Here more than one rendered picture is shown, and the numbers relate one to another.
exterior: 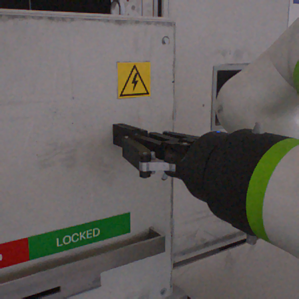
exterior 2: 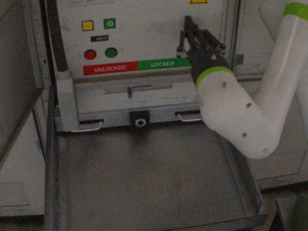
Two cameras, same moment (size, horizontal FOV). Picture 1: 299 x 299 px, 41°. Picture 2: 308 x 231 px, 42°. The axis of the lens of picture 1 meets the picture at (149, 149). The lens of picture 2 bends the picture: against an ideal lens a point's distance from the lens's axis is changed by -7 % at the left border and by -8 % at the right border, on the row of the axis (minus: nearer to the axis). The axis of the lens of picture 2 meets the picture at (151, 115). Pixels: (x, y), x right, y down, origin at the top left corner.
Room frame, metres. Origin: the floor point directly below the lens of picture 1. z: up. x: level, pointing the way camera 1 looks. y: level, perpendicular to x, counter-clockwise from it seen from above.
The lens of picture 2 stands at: (-0.41, -0.30, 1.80)
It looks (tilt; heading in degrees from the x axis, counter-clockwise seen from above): 42 degrees down; 25
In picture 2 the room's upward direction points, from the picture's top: straight up
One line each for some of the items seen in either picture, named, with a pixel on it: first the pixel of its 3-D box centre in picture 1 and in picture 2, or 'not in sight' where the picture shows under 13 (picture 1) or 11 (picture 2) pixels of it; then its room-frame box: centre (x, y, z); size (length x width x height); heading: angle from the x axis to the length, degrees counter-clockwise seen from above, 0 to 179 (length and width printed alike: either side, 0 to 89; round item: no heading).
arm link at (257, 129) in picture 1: (256, 185); (212, 76); (0.36, -0.10, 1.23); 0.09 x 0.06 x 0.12; 123
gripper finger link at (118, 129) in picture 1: (127, 137); (188, 26); (0.55, 0.03, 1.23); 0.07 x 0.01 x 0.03; 33
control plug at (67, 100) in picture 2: not in sight; (68, 100); (0.33, 0.30, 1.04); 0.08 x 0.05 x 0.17; 33
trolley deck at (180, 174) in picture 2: not in sight; (142, 148); (0.44, 0.12, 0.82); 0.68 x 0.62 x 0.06; 33
